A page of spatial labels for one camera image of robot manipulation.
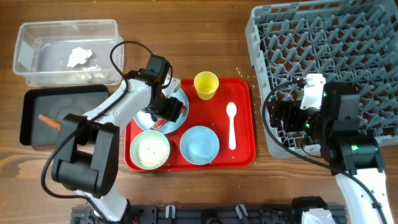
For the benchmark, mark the grey dishwasher rack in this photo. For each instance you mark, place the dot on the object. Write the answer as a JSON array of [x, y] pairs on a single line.
[[352, 42]]

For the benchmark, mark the red snack wrapper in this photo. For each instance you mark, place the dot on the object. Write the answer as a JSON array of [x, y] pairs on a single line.
[[162, 122]]

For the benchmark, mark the white tissue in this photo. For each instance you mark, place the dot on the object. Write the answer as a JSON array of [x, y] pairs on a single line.
[[78, 56]]

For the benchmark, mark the light blue plate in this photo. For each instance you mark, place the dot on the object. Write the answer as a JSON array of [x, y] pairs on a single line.
[[145, 122]]

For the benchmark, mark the yellow plastic cup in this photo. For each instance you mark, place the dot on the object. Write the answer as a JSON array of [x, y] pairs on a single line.
[[206, 85]]

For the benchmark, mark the orange carrot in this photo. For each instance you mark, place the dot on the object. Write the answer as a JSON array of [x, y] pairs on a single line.
[[51, 122]]

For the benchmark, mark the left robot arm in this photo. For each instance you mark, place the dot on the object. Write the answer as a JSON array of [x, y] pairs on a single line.
[[86, 158]]

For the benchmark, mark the black plastic tray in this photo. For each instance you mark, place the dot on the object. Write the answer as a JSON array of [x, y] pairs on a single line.
[[55, 103]]

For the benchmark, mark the white rice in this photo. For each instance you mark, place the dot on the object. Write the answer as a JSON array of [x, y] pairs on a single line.
[[152, 152]]

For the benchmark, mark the white plastic spoon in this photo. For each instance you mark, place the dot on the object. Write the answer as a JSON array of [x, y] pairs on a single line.
[[231, 111]]

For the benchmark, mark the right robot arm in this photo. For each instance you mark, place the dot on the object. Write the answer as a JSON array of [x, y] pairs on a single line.
[[354, 159]]

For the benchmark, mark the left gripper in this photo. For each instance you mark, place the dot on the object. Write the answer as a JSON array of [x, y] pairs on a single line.
[[172, 109]]

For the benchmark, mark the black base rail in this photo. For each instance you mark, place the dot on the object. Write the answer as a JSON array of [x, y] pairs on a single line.
[[265, 214]]

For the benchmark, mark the green bowl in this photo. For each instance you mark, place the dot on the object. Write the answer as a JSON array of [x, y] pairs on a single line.
[[137, 140]]

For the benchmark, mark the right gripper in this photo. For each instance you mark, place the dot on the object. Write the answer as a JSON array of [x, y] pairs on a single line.
[[291, 109]]

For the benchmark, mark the light blue bowl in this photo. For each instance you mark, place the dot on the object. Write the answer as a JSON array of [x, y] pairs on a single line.
[[199, 145]]

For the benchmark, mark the clear plastic bin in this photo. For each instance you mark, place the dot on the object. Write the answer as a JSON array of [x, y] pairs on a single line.
[[43, 48]]

